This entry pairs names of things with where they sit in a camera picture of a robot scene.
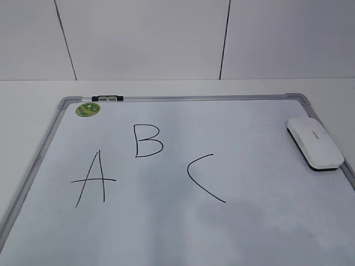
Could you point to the black hanging clip on frame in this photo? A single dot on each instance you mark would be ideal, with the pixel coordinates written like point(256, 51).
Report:
point(107, 98)

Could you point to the white whiteboard eraser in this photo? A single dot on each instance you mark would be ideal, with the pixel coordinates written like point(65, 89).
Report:
point(315, 143)

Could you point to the round green magnet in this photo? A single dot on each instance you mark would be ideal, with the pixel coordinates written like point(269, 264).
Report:
point(87, 109)

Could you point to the white whiteboard with grey frame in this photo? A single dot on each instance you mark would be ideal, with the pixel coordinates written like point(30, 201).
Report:
point(179, 181)

